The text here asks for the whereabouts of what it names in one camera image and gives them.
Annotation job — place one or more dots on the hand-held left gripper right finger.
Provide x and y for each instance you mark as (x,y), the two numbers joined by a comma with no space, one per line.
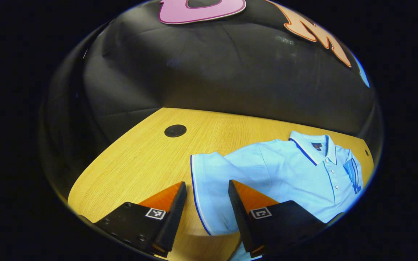
(240,217)

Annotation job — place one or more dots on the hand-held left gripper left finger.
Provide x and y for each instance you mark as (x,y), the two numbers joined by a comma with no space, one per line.
(171,221)

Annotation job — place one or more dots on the light blue T-shirt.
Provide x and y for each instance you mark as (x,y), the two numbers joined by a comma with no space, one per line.
(285,174)

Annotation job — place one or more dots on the black backdrop cloth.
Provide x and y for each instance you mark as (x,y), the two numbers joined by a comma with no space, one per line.
(212,72)

